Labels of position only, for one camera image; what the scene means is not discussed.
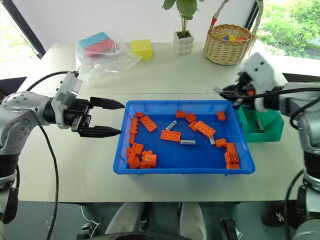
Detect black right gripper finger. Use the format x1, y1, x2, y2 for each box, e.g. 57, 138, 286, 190
212, 83, 241, 95
219, 91, 241, 103

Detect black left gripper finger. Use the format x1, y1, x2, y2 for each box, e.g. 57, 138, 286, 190
89, 96, 126, 111
79, 125, 123, 139

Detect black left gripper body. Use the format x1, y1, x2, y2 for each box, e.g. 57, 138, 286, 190
63, 98, 92, 134

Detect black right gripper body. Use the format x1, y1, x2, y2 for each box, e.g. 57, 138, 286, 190
232, 71, 256, 109

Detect green plastic bin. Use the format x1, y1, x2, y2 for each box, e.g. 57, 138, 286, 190
235, 102, 285, 144

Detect blue plastic bin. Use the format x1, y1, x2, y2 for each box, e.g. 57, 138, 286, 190
112, 99, 257, 177

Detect woven wicker basket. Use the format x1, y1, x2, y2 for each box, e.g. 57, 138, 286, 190
203, 0, 266, 66

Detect long orange toy brick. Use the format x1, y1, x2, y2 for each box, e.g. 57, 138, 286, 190
194, 120, 217, 138
139, 115, 158, 133

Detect clear plastic bag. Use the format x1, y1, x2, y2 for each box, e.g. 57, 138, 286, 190
74, 30, 143, 82

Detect coloured toy pieces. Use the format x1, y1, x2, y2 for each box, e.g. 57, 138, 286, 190
220, 33, 253, 42

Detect pink sponge block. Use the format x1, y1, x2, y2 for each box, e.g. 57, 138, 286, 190
83, 37, 118, 59

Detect large orange toy brick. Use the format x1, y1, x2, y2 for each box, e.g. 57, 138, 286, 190
140, 149, 159, 169

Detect white bubbly plant pot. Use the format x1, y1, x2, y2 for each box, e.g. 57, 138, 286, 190
173, 29, 195, 56

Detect yellow block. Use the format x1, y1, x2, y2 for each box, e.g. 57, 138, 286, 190
129, 38, 154, 62

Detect blue sponge block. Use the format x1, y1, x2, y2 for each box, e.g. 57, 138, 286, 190
78, 31, 114, 50

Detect flat orange three-hole brick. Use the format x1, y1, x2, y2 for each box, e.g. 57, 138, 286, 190
160, 129, 182, 142

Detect green leafy plant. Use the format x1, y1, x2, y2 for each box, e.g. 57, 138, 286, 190
161, 0, 205, 37

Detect grey rounded robot leg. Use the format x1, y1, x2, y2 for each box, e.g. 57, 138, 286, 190
104, 201, 149, 236
179, 202, 205, 236

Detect black shoe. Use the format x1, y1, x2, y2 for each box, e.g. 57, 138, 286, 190
261, 206, 286, 228

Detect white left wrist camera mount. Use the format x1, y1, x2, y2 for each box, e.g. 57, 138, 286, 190
54, 71, 84, 130

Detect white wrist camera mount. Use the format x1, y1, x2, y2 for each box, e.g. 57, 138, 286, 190
236, 51, 284, 112
54, 71, 84, 130

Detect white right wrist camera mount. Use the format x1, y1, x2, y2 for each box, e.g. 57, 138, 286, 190
236, 51, 284, 112

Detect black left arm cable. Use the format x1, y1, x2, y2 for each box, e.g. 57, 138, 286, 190
25, 71, 77, 240

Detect black window frame bar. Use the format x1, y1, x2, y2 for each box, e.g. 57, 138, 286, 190
0, 0, 47, 60
244, 0, 259, 31

